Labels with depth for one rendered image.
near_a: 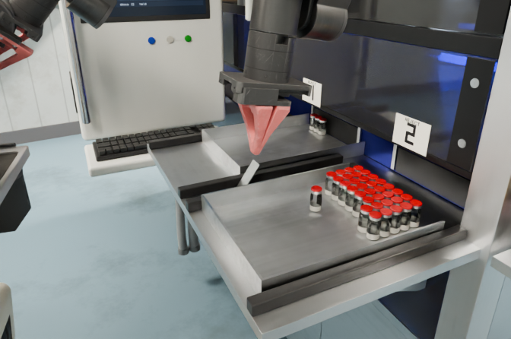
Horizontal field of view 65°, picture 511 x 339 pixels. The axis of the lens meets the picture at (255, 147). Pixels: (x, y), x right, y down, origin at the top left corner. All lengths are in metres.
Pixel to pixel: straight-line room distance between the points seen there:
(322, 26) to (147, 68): 0.93
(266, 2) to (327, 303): 0.40
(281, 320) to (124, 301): 1.44
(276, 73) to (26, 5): 0.44
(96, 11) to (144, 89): 0.66
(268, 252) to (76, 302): 1.44
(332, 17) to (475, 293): 0.53
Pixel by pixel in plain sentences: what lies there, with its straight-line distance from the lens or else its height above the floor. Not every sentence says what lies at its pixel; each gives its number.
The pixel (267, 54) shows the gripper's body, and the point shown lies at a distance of 0.47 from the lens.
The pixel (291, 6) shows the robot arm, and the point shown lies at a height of 1.26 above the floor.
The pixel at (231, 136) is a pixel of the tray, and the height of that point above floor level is 0.88.
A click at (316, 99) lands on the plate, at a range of 1.04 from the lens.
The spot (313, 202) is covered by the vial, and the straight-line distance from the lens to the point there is 0.77.
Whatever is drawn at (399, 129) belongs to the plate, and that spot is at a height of 1.02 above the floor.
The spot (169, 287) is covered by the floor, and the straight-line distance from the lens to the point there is 1.97.
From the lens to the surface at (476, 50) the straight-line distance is 0.71.
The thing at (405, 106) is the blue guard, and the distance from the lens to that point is 0.81.
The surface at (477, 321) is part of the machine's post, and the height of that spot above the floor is 0.73.
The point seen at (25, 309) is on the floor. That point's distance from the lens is 2.08.
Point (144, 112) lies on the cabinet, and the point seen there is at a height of 0.87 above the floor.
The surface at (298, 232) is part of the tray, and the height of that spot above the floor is 0.88.
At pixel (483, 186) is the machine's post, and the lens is 0.73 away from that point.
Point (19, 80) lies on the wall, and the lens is 3.85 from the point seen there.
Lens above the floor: 1.28
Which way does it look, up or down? 22 degrees down
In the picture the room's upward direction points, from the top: straight up
